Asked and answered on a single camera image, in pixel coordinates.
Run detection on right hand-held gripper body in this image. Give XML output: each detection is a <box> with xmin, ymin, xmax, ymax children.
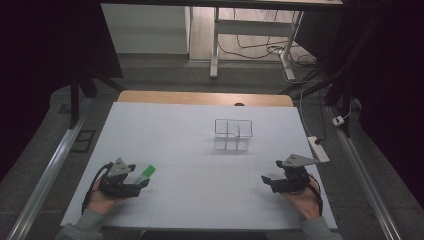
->
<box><xmin>270</xmin><ymin>153</ymin><xmax>327</xmax><ymax>195</ymax></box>

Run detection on white table mat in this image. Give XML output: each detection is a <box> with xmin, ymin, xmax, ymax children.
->
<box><xmin>60</xmin><ymin>101</ymin><xmax>338</xmax><ymax>232</ymax></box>

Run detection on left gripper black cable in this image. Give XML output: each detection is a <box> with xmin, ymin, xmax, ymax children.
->
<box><xmin>81</xmin><ymin>161</ymin><xmax>115</xmax><ymax>215</ymax></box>

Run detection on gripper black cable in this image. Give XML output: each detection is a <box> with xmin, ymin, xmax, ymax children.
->
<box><xmin>81</xmin><ymin>161</ymin><xmax>115</xmax><ymax>215</ymax></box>
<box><xmin>306</xmin><ymin>173</ymin><xmax>324</xmax><ymax>217</ymax></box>

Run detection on clear plastic compartment organizer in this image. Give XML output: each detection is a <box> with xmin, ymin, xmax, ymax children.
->
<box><xmin>213</xmin><ymin>118</ymin><xmax>254</xmax><ymax>153</ymax></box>

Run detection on clear tube with green cap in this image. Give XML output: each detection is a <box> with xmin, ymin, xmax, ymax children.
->
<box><xmin>123</xmin><ymin>164</ymin><xmax>157</xmax><ymax>186</ymax></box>

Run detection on black floor cables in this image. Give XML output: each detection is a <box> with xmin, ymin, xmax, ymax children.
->
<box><xmin>217</xmin><ymin>8</ymin><xmax>317</xmax><ymax>69</ymax></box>

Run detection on dark curtain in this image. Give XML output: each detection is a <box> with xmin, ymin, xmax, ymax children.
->
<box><xmin>0</xmin><ymin>0</ymin><xmax>124</xmax><ymax>183</ymax></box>
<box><xmin>294</xmin><ymin>0</ymin><xmax>424</xmax><ymax>209</ymax></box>

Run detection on black rectangular floor frame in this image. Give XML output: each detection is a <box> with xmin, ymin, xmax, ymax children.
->
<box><xmin>70</xmin><ymin>129</ymin><xmax>97</xmax><ymax>154</ymax></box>

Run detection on person's left hand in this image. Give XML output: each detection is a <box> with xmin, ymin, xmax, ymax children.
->
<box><xmin>86</xmin><ymin>178</ymin><xmax>126</xmax><ymax>216</ymax></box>

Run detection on white partition panel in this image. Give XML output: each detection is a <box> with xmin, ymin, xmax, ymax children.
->
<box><xmin>100</xmin><ymin>3</ymin><xmax>192</xmax><ymax>55</ymax></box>

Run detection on white power strip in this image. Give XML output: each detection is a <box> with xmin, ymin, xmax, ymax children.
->
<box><xmin>307</xmin><ymin>135</ymin><xmax>331</xmax><ymax>164</ymax></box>

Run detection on white desk frame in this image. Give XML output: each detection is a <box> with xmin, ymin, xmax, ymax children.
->
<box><xmin>209</xmin><ymin>6</ymin><xmax>305</xmax><ymax>82</ymax></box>

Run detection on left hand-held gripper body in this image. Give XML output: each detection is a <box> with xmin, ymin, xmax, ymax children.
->
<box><xmin>98</xmin><ymin>157</ymin><xmax>142</xmax><ymax>200</ymax></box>

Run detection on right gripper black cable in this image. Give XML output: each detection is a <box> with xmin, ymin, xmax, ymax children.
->
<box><xmin>306</xmin><ymin>173</ymin><xmax>324</xmax><ymax>217</ymax></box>

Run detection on black metal stand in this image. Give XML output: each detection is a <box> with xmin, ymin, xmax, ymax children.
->
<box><xmin>279</xmin><ymin>63</ymin><xmax>355</xmax><ymax>138</ymax></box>
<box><xmin>67</xmin><ymin>64</ymin><xmax>126</xmax><ymax>130</ymax></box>

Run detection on aluminium rail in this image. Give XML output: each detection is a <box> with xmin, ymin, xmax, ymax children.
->
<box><xmin>327</xmin><ymin>105</ymin><xmax>403</xmax><ymax>240</ymax></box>
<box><xmin>6</xmin><ymin>98</ymin><xmax>95</xmax><ymax>240</ymax></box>

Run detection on person's right hand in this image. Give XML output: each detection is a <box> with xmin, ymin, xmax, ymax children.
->
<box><xmin>281</xmin><ymin>175</ymin><xmax>323</xmax><ymax>221</ymax></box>

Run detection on white power strip cable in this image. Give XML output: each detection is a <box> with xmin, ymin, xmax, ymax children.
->
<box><xmin>298</xmin><ymin>87</ymin><xmax>316</xmax><ymax>138</ymax></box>

